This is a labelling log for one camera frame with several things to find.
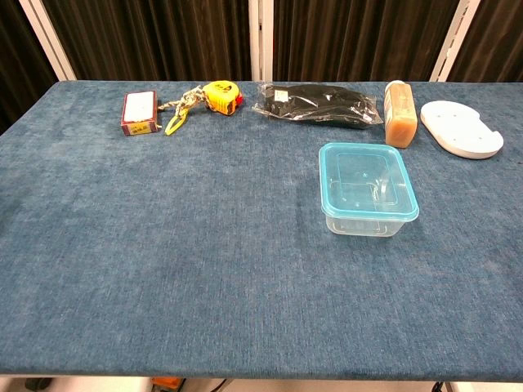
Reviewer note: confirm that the blue container lid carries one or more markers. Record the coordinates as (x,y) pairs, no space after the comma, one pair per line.
(359,163)

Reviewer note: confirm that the clear plastic container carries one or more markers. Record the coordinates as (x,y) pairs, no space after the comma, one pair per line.
(367,229)

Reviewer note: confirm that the red box with white face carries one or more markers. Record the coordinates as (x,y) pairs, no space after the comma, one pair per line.
(139,108)

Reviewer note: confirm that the black gloves in plastic bag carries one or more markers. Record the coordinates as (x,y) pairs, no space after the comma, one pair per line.
(314,106)

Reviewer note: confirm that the yellow tape measure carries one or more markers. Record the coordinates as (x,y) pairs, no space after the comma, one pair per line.
(220,98)

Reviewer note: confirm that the blue tablecloth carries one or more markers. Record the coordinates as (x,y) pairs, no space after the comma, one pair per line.
(163,245)

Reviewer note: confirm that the bottle of brown liquid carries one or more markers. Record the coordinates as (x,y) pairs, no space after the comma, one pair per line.
(401,118)

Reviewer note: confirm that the black curtain panel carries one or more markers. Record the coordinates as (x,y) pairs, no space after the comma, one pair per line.
(16,61)
(359,41)
(155,41)
(494,41)

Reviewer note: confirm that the white oval board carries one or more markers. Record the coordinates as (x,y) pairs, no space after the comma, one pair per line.
(457,126)

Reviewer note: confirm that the white frame post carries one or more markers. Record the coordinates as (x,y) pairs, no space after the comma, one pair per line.
(453,45)
(260,41)
(49,41)

